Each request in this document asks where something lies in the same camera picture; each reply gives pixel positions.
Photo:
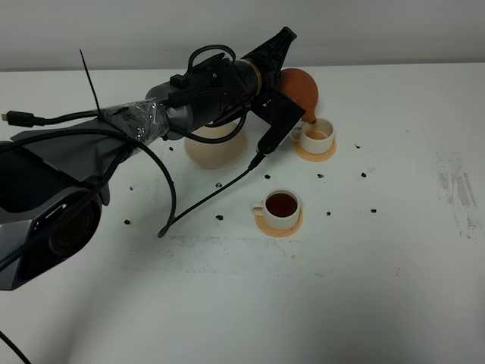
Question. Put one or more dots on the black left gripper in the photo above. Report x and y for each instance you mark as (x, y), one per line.
(215, 89)

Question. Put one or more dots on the brown clay teapot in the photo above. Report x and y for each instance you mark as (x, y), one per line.
(300, 87)

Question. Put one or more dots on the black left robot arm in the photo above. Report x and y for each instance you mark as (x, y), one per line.
(55, 173)

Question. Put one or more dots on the beige round teapot coaster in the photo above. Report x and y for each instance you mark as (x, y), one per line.
(216, 156)

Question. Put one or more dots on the white teacup far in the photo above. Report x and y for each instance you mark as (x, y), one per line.
(314, 139)

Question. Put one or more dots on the white teacup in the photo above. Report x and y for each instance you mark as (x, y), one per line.
(314, 139)
(280, 209)

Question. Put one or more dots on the orange coaster far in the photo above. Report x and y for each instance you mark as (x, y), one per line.
(315, 157)

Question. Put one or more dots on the orange coaster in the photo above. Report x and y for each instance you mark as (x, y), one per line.
(291, 229)
(315, 157)

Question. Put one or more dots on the white teacup near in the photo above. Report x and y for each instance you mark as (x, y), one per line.
(280, 209)

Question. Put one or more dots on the orange coaster near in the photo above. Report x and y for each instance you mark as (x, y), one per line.
(291, 229)

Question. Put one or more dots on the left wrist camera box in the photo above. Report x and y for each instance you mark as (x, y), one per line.
(282, 114)

